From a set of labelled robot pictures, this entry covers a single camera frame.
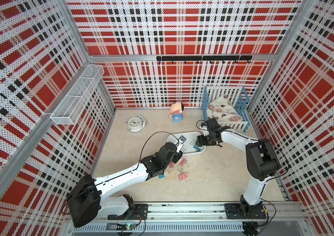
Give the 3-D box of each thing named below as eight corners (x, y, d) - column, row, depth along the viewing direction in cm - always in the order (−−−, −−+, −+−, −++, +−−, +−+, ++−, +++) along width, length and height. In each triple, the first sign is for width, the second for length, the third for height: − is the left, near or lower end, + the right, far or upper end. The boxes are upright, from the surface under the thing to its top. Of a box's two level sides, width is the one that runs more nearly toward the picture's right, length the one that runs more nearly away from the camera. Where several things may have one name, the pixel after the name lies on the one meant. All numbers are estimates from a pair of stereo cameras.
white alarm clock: (125, 128, 110) (123, 124, 107) (135, 117, 118) (134, 113, 114) (138, 134, 107) (137, 130, 103) (148, 122, 114) (147, 118, 110)
